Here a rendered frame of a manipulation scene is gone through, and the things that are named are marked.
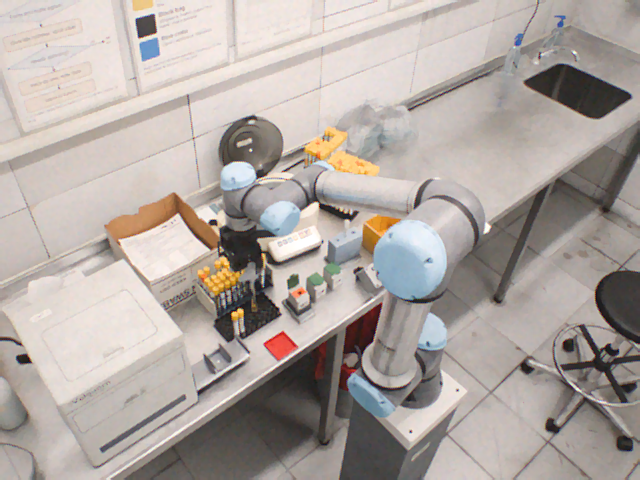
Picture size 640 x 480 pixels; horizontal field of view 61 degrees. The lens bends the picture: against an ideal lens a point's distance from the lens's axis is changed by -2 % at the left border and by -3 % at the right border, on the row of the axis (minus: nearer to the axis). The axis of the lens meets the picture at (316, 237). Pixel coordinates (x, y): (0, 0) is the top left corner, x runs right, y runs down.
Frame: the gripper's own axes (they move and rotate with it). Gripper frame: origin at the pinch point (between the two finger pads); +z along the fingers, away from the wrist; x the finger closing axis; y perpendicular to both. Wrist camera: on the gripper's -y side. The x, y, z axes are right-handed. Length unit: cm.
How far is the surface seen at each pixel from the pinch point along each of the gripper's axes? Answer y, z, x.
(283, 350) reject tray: 0.9, 17.5, 14.3
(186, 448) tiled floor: 24, 105, -20
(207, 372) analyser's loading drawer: 21.4, 13.7, 9.4
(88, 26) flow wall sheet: 10, -52, -49
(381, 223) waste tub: -51, 13, -1
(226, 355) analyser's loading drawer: 15.5, 11.8, 9.4
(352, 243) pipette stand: -35.5, 9.7, 1.5
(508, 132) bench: -138, 18, -11
